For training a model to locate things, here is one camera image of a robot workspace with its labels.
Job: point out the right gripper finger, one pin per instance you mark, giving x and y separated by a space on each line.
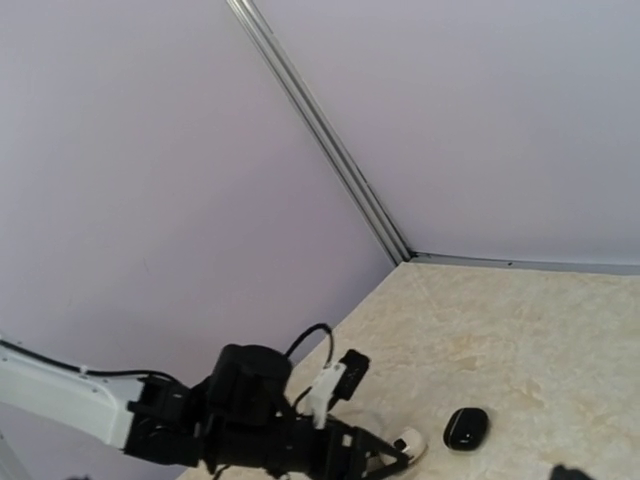
562 472

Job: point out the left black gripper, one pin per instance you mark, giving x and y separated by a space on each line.
345 451

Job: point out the white earbud charging case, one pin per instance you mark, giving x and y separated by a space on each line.
410 442

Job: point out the black earbud charging case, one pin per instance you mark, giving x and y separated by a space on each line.
467 423

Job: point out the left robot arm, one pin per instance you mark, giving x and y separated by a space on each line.
238 416

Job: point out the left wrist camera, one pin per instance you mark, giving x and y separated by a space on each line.
336 382

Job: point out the left aluminium frame post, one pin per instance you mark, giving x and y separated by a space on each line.
338 156

